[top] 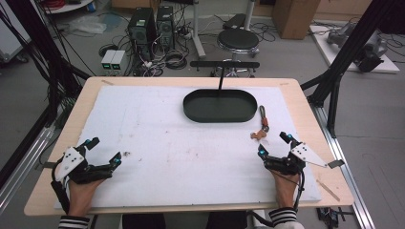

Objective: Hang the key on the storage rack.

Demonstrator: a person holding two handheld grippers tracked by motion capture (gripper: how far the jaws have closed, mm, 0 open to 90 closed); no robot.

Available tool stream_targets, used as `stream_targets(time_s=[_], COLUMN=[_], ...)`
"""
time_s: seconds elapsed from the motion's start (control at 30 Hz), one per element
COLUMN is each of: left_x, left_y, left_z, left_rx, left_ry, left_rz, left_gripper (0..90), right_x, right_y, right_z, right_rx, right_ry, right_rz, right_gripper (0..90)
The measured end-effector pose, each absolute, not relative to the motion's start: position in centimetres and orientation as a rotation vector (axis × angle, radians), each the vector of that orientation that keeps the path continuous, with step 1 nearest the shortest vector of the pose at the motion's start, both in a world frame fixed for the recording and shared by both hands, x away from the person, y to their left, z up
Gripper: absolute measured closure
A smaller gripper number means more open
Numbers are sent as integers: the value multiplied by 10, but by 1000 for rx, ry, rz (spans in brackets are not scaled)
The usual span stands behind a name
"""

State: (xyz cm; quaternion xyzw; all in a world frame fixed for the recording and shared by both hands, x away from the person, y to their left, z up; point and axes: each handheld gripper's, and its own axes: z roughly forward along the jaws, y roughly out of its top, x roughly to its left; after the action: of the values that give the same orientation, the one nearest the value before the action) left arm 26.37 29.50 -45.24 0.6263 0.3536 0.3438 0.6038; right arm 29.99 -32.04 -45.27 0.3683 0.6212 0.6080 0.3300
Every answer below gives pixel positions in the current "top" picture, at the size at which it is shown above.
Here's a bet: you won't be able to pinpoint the person's left hand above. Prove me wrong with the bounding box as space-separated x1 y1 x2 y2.
68 178 106 219

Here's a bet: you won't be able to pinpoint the wooden table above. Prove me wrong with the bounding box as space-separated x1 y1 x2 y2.
23 75 355 218

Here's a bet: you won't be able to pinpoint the brown keychain with carabiner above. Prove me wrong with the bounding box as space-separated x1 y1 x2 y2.
249 105 270 141

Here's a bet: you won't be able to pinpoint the large black computer tower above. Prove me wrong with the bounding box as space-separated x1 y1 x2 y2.
127 7 159 61

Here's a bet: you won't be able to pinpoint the coiled black cables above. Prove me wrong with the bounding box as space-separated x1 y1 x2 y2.
163 51 189 71

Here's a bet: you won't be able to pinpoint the person's right hand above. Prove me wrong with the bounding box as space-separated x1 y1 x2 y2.
269 169 301 211

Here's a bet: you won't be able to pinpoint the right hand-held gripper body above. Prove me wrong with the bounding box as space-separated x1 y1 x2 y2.
264 142 329 177

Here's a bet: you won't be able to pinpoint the white power supply unit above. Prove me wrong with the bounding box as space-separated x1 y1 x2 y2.
110 50 127 73
100 49 117 72

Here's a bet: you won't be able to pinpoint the clear plastic bag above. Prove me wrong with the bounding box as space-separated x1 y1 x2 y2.
65 14 108 35

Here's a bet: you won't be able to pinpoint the cardboard box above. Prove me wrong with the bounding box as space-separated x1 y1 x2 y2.
271 0 321 41

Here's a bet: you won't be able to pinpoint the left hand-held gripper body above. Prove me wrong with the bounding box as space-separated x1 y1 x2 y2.
56 146 115 185

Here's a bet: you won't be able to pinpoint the slim black computer tower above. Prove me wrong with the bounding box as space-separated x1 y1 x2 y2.
156 5 176 52

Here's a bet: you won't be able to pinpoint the person's right striped sleeve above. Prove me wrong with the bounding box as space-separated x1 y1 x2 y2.
267 207 306 229

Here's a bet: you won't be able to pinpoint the white foam mat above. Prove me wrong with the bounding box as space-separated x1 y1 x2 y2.
53 84 323 210

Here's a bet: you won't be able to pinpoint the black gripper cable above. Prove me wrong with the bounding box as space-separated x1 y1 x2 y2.
51 160 72 215
292 171 306 212

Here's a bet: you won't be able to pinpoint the thin wooden stick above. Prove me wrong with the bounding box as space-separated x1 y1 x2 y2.
315 178 341 202

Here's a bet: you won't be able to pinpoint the black metal frame post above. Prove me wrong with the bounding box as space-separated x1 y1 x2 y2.
299 0 405 139
0 0 92 128

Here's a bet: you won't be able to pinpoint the white board with devices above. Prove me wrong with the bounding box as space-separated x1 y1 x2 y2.
309 21 401 74

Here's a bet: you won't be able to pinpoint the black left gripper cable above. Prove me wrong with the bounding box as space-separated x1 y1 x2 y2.
51 160 72 215

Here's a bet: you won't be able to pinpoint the black round stool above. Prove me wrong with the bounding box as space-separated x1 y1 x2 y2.
210 28 261 78

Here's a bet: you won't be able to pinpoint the person's striped sleeve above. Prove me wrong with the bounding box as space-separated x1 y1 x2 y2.
57 215 92 229
267 207 306 229

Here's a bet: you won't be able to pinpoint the person's dark trousers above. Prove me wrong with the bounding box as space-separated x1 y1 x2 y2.
121 210 248 229

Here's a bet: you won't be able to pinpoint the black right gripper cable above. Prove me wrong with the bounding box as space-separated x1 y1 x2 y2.
292 171 306 212

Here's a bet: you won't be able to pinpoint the aluminium rail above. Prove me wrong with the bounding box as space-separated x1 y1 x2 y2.
0 125 56 214
311 103 377 229

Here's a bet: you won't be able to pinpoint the black oval tray with hanger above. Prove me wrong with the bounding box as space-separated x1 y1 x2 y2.
182 60 261 124

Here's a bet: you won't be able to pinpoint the person's left striped sleeve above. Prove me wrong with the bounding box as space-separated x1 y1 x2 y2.
57 215 92 229

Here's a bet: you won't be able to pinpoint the white desk leg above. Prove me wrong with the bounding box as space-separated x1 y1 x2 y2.
190 0 207 60

